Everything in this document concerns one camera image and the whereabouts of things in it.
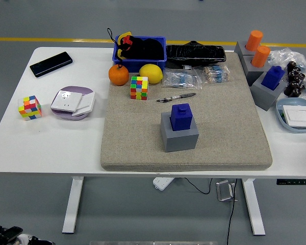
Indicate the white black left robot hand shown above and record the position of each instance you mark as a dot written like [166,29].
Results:
[5,236]

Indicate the blue square seal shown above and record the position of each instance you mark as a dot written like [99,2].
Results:
[181,118]
[273,77]

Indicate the grey seal holder block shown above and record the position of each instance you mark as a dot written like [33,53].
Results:
[179,141]
[253,74]
[266,98]
[239,49]

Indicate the orange cylinder seal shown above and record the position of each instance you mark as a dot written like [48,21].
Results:
[260,56]
[254,40]

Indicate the white table leg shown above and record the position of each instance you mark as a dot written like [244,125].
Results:
[253,206]
[72,204]

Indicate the colourful puzzle cube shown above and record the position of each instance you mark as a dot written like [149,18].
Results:
[139,88]
[30,108]

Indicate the purple plate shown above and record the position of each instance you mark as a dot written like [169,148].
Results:
[75,88]

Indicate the grey-brown fabric mat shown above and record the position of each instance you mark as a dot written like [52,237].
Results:
[132,132]

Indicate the white power strip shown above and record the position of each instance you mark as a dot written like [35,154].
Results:
[163,183]

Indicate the black smartphone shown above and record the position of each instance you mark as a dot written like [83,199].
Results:
[51,64]

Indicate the orange fruit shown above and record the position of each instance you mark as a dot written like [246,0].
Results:
[118,75]

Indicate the blue plastic bin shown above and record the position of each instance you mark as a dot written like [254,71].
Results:
[135,65]

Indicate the yellow lemon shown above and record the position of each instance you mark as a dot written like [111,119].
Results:
[151,74]

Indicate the silver black pen tool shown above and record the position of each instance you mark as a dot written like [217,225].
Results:
[178,97]

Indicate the yellow red toy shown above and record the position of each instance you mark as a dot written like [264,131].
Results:
[122,35]

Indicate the clear bag of resistors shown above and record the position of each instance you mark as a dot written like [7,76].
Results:
[216,72]
[181,79]

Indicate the white usb plug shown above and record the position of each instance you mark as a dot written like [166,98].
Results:
[187,67]

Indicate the black wrapped keyboard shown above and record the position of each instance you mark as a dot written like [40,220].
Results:
[193,54]

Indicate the black stand base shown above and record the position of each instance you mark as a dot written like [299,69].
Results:
[193,43]

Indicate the black table control panel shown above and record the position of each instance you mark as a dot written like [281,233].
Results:
[295,182]

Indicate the light blue plate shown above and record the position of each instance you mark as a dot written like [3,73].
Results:
[293,101]

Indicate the dark brown knobs cluster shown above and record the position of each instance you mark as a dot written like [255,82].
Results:
[295,79]

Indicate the crumpled clear plastic bag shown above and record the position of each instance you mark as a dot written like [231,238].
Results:
[283,54]

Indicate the white wall socket panel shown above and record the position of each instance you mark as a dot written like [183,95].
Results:
[66,100]

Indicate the white wall switch panel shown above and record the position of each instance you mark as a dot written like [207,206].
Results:
[298,116]
[86,102]

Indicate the silver metal bracket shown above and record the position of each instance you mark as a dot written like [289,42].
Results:
[224,191]

